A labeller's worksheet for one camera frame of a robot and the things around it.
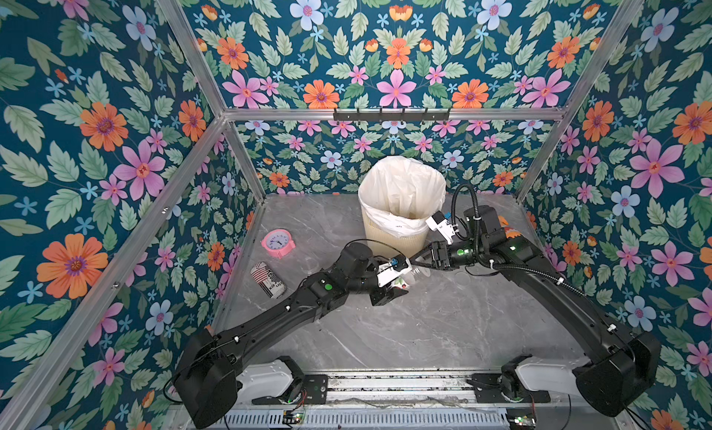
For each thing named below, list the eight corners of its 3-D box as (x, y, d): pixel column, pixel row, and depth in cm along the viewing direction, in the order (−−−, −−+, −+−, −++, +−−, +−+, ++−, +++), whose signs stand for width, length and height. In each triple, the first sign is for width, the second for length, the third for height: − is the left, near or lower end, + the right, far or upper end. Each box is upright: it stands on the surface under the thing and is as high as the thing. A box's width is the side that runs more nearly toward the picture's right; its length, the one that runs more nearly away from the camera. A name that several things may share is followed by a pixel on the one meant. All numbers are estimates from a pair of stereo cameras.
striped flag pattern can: (251, 275, 98) (247, 270, 95) (266, 265, 101) (262, 259, 98) (275, 302, 92) (271, 296, 89) (290, 289, 95) (286, 284, 92)
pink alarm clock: (258, 244, 106) (255, 239, 104) (280, 228, 111) (278, 223, 109) (277, 261, 101) (274, 257, 99) (299, 244, 106) (297, 239, 104)
